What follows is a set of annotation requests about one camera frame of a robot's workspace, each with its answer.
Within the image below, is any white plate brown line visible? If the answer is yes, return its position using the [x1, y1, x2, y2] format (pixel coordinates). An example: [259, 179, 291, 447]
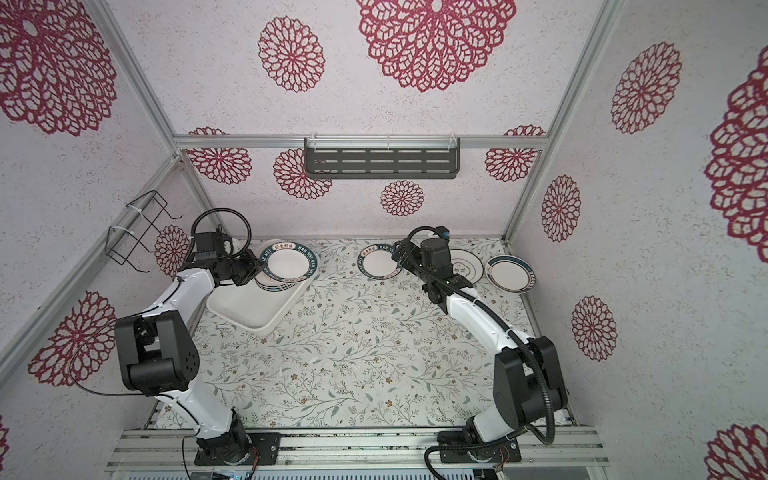
[450, 249, 485, 284]

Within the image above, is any orange sunburst plate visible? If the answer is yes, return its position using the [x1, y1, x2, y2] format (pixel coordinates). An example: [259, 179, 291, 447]
[254, 272, 295, 292]

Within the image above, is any green rim plate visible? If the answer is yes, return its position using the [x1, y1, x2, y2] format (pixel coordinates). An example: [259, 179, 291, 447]
[357, 243, 402, 280]
[259, 241, 318, 283]

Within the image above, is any striped rim plate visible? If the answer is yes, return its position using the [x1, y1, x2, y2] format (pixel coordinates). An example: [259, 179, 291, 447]
[486, 255, 536, 294]

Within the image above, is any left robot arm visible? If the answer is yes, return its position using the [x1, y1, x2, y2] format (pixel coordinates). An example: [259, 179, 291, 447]
[114, 230, 263, 464]

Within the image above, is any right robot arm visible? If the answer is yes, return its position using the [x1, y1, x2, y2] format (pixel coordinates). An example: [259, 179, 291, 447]
[392, 230, 567, 448]

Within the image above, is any white plastic bin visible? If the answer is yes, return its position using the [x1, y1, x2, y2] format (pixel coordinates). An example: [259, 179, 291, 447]
[206, 239, 314, 336]

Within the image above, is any green rim plate back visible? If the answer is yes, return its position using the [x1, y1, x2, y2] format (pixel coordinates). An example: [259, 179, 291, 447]
[357, 243, 402, 280]

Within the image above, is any black wire wall rack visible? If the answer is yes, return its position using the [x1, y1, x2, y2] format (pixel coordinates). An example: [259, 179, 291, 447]
[103, 189, 183, 274]

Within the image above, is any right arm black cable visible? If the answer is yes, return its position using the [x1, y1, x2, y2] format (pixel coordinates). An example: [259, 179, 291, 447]
[392, 225, 556, 480]

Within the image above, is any grey slotted wall shelf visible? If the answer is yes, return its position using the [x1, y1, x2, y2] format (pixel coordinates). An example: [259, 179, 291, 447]
[303, 137, 461, 180]

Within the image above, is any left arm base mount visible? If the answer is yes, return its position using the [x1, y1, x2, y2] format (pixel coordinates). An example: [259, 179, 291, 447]
[194, 432, 282, 466]

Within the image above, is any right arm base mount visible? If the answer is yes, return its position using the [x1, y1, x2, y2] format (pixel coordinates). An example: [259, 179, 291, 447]
[437, 430, 522, 464]

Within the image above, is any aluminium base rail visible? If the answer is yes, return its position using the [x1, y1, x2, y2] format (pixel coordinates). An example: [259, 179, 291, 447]
[105, 426, 610, 474]

